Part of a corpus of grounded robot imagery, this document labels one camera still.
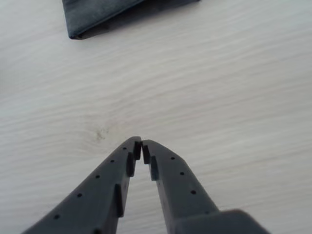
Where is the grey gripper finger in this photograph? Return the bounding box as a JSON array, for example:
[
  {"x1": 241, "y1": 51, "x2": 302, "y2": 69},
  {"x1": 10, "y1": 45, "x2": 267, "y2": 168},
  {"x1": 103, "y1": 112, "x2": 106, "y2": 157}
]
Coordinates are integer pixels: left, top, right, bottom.
[
  {"x1": 21, "y1": 136, "x2": 143, "y2": 234},
  {"x1": 143, "y1": 138, "x2": 219, "y2": 222}
]

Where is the dark grey folded mat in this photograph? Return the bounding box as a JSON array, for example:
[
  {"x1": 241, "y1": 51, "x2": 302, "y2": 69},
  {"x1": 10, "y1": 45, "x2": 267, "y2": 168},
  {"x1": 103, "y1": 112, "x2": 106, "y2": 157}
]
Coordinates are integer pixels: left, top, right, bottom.
[{"x1": 62, "y1": 0, "x2": 202, "y2": 40}]

